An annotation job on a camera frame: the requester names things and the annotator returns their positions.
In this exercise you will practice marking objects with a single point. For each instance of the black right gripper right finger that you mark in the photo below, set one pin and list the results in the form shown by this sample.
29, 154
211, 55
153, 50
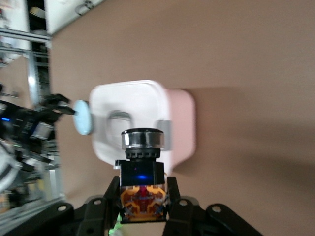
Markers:
192, 218

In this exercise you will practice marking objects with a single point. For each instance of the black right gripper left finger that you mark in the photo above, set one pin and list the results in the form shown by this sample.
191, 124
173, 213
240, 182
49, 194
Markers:
93, 216

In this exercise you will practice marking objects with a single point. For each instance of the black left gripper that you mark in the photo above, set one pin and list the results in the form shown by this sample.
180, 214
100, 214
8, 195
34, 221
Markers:
19, 123

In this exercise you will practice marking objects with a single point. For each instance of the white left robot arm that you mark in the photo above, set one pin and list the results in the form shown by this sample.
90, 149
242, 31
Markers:
7, 169

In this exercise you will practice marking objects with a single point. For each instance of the light blue round plate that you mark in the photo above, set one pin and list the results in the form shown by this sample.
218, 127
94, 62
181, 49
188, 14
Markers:
82, 118

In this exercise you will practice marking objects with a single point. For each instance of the aluminium shelf rack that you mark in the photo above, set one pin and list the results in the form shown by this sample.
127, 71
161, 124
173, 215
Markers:
32, 73

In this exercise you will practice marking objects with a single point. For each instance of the white lidded lunch box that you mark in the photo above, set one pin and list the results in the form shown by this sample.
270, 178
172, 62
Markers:
147, 103

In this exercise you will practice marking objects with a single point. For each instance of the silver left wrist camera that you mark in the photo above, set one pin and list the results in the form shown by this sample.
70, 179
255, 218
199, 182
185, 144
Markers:
42, 131

